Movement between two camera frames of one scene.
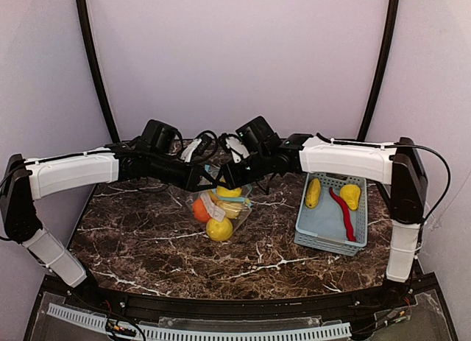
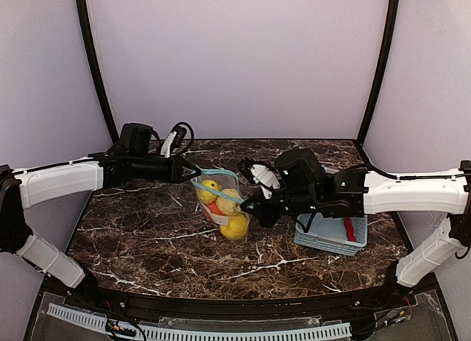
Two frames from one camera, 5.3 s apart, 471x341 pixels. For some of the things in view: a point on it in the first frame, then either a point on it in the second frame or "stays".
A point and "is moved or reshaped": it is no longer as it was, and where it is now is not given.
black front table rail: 240,308 stays
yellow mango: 221,191 -> 205,196
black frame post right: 386,44 stays
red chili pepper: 346,217 stays
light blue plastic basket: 324,227 stays
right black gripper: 234,173 -> 268,208
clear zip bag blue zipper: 232,204 is moved or reshaped
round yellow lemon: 219,230 -> 237,227
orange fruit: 199,211 -> 214,208
